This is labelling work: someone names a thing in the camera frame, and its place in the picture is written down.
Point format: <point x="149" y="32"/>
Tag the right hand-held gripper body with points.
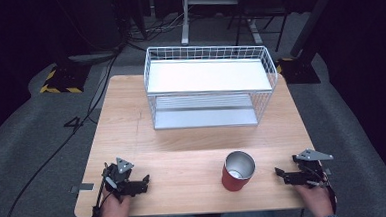
<point x="312" y="169"/>

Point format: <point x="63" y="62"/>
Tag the black chair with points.
<point x="259" y="8"/>

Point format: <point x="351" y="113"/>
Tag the red metal cup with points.
<point x="235" y="183"/>

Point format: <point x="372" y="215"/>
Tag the black stand base hazard tape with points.
<point x="64" y="80"/>
<point x="299" y="71"/>

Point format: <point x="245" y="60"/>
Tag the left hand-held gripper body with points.
<point x="119" y="179"/>

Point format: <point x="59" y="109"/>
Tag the dark slanted stand pole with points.
<point x="313" y="18"/>

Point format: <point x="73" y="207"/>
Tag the grey tape strip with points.
<point x="83" y="187"/>

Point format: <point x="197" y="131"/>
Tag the person's left hand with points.
<point x="114" y="212"/>

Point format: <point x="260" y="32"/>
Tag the person's right hand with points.
<point x="316" y="200"/>

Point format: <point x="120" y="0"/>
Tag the white desk frame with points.
<point x="185" y="18"/>

